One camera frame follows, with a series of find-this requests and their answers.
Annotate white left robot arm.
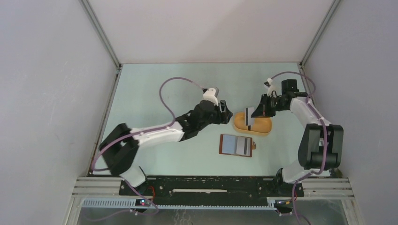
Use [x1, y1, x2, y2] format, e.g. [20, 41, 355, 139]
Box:
[99, 100, 233, 195]

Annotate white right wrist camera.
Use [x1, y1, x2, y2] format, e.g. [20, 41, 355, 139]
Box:
[264, 78, 277, 97]

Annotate orange plastic tray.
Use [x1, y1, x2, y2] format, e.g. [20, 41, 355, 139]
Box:
[233, 112, 273, 136]

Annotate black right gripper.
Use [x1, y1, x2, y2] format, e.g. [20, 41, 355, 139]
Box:
[251, 94, 287, 118]

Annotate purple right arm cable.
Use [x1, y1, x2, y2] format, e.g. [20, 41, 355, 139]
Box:
[267, 71, 330, 225]

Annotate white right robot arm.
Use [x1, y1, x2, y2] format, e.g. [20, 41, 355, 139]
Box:
[250, 78, 344, 196]

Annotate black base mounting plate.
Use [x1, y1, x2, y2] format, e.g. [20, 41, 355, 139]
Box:
[138, 175, 304, 206]

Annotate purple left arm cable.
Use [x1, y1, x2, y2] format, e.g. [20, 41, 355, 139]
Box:
[90, 77, 209, 223]

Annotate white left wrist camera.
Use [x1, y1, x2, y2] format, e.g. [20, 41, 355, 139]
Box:
[203, 87, 219, 105]

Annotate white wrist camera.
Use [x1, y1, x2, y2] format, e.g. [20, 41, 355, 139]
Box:
[203, 87, 219, 105]
[264, 78, 277, 97]

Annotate brown leather card holder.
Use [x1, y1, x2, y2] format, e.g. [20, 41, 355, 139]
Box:
[219, 134, 256, 158]

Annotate silver VIP card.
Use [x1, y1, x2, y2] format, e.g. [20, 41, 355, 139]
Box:
[245, 107, 255, 131]

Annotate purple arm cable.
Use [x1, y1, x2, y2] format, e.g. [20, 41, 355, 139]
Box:
[90, 77, 209, 223]
[267, 71, 330, 225]

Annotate aluminium frame rail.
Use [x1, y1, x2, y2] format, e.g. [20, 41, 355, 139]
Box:
[71, 177, 355, 201]

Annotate white cable duct strip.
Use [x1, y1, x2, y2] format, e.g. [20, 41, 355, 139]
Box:
[81, 198, 276, 210]

